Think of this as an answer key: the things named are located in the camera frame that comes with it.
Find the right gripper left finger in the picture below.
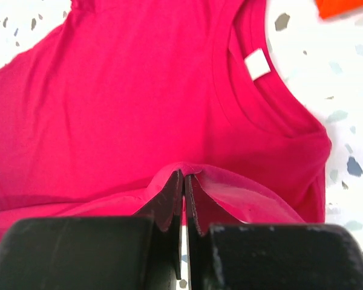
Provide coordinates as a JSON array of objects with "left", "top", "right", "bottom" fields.
[{"left": 0, "top": 171, "right": 183, "bottom": 290}]

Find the folded orange t shirt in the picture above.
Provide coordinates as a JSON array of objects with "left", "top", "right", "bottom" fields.
[{"left": 315, "top": 0, "right": 363, "bottom": 19}]

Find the magenta t shirt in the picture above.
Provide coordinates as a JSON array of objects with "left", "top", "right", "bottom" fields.
[{"left": 0, "top": 1, "right": 331, "bottom": 241}]

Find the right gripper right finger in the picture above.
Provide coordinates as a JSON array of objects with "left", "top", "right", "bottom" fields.
[{"left": 185, "top": 175, "right": 363, "bottom": 289}]

